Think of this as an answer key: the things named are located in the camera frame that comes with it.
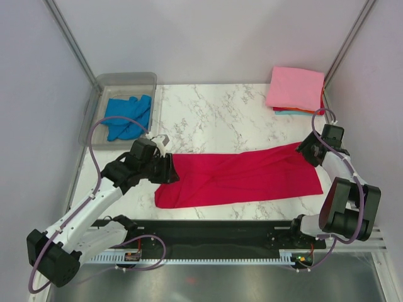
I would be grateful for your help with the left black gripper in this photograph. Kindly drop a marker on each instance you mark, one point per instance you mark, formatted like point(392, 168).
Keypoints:
point(169, 175)

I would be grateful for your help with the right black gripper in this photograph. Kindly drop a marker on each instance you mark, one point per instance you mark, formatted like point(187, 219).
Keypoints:
point(303, 148)

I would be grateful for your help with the red t shirt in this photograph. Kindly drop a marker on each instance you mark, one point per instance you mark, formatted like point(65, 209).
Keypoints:
point(217, 179)

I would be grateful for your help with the clear plastic bin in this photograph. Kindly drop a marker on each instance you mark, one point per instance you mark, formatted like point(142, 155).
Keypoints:
point(120, 86)

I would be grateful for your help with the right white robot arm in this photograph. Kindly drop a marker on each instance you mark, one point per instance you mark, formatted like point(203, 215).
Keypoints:
point(351, 205)

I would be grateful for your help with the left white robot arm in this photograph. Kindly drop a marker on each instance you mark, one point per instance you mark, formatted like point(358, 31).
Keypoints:
point(58, 252)

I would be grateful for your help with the teal folded t shirt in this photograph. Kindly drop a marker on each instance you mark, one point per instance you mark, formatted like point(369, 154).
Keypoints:
point(289, 112)

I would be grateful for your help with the pink folded t shirt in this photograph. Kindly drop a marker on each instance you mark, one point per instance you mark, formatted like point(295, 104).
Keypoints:
point(295, 88)

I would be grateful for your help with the blue t shirt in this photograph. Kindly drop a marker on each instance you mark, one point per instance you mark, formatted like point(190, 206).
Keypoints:
point(135, 116)

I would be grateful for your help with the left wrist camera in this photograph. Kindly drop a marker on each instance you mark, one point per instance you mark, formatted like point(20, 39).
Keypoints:
point(160, 140)

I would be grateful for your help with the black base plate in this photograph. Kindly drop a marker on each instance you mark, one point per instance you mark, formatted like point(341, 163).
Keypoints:
point(227, 239)

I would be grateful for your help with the white slotted cable duct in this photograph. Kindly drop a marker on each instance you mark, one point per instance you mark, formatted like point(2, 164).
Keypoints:
point(120, 257)

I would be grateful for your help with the right aluminium frame post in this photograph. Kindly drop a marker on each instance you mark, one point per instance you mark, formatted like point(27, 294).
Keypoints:
point(350, 38)

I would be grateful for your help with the aluminium frame post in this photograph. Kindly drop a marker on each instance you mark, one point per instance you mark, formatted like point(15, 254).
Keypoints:
point(350, 38)
point(71, 41)

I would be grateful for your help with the left aluminium frame post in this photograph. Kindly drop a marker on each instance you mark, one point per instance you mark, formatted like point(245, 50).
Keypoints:
point(71, 41)

